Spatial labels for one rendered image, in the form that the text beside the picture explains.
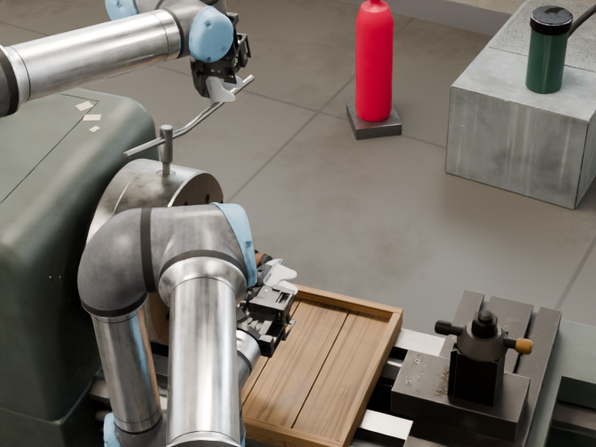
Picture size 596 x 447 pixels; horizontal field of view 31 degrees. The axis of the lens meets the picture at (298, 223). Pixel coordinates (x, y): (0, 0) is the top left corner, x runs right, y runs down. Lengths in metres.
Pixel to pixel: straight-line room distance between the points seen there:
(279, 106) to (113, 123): 2.39
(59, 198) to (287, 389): 0.52
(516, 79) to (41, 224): 2.34
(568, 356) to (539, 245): 1.72
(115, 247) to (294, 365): 0.64
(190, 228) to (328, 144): 2.70
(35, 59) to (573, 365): 1.06
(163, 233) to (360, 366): 0.66
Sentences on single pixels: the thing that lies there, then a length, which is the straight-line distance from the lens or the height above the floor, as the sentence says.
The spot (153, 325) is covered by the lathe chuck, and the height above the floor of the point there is 1.05.
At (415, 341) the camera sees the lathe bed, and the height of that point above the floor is 0.86.
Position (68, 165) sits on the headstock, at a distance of 1.91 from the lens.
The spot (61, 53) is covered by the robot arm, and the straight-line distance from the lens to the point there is 1.49.
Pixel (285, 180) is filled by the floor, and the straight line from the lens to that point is 3.94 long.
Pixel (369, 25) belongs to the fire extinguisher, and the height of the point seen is 0.46.
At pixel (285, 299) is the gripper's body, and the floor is 1.11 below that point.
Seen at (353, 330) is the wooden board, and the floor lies 0.88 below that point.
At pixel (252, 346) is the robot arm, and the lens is 1.73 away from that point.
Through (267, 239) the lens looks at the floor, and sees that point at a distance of 3.68.
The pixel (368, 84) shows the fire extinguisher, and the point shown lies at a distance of 4.06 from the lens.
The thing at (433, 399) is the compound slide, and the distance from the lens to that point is 1.76.
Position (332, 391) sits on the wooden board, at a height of 0.88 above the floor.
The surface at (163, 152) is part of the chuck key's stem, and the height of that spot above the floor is 1.28.
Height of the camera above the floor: 2.32
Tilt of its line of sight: 38 degrees down
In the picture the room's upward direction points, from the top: 2 degrees counter-clockwise
